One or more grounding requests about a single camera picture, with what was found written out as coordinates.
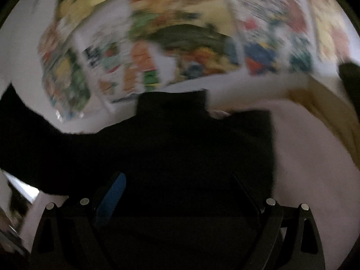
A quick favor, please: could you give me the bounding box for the pink bed sheet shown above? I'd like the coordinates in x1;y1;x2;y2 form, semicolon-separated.
21;98;360;270

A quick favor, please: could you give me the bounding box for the group of colourful wall drawings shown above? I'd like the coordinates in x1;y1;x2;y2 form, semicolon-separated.
38;0;352;121

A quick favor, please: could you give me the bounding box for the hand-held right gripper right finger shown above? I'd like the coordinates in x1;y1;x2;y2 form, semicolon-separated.
231;173;327;270

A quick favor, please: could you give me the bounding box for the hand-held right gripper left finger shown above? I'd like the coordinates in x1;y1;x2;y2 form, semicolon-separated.
29;171;127;270

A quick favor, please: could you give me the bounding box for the dark green garment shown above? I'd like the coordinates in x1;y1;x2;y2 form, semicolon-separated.
337;62;360;104

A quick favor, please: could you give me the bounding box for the wooden bed frame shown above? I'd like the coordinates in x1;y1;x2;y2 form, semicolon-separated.
290;76;360;172

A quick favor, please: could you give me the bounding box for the black knit sweater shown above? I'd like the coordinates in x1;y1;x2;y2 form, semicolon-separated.
0;84;277;270

